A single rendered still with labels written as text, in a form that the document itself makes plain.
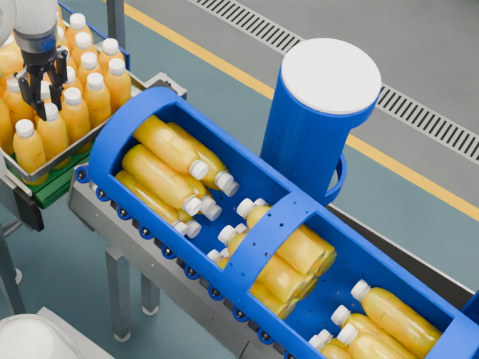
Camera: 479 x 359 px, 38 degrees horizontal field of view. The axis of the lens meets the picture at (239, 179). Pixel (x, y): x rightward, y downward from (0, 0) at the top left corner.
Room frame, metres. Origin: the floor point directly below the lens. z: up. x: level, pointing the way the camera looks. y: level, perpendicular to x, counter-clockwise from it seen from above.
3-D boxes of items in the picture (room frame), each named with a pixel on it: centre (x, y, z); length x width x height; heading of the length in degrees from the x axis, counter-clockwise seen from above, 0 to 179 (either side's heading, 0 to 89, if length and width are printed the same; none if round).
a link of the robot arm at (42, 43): (1.03, 0.47, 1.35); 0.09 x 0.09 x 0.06
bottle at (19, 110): (1.09, 0.58, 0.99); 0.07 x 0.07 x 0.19
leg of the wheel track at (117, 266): (0.94, 0.30, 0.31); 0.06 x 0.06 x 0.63; 58
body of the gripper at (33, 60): (1.03, 0.47, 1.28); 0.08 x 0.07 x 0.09; 148
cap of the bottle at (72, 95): (1.09, 0.44, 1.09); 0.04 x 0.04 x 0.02
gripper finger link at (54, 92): (1.04, 0.46, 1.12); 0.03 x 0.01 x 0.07; 58
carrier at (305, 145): (1.39, -0.19, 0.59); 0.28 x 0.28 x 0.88
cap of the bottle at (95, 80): (1.15, 0.40, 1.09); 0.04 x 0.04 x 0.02
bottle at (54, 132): (1.02, 0.47, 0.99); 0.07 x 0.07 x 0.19
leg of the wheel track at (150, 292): (1.06, 0.23, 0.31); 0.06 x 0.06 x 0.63; 58
